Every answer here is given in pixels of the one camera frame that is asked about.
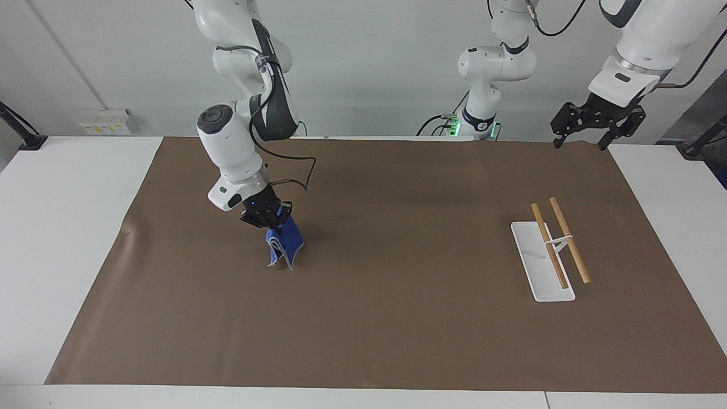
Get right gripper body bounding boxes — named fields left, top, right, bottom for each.
left=244, top=186, right=283, bottom=220

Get blue towel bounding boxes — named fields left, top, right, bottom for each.
left=265, top=215, right=305, bottom=271

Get black stand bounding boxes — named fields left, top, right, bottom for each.
left=675, top=124, right=727, bottom=161
left=0, top=101, right=48, bottom=152

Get white towel rack wooden bars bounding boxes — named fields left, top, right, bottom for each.
left=510, top=197, right=592, bottom=303

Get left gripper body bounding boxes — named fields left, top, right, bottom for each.
left=580, top=93, right=641, bottom=124

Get black cable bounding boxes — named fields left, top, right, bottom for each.
left=525, top=0, right=587, bottom=39
left=416, top=112, right=456, bottom=137
left=216, top=44, right=317, bottom=193
left=653, top=26, right=727, bottom=91

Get white wall socket box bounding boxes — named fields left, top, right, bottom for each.
left=78, top=108, right=136, bottom=137

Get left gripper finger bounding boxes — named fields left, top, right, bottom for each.
left=549, top=102, right=595, bottom=150
left=599, top=106, right=647, bottom=152

